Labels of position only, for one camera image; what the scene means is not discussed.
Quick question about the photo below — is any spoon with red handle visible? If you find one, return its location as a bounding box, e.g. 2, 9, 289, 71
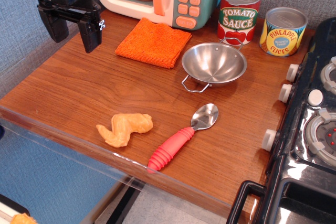
147, 103, 219, 173

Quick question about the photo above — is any pineapple slices can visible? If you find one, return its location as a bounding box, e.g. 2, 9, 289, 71
259, 7, 308, 57

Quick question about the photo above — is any tomato sauce can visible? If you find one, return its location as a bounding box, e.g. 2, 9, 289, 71
217, 0, 261, 46

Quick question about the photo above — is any toy chicken wing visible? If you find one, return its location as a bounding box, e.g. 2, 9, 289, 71
96, 113, 153, 148

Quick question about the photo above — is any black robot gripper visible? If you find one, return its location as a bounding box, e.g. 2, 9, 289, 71
38, 0, 105, 53

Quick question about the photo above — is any orange red cloth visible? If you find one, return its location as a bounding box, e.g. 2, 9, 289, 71
115, 18, 192, 69

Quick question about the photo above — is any orange object at bottom left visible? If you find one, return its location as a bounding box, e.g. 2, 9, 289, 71
10, 213, 37, 224

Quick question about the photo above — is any black toy stove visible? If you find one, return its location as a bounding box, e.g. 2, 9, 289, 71
227, 18, 335, 223

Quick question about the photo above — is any clear acrylic table guard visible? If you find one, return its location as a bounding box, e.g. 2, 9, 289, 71
1, 106, 231, 218

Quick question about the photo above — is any small steel bowl with handles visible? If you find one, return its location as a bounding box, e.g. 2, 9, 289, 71
181, 40, 247, 93

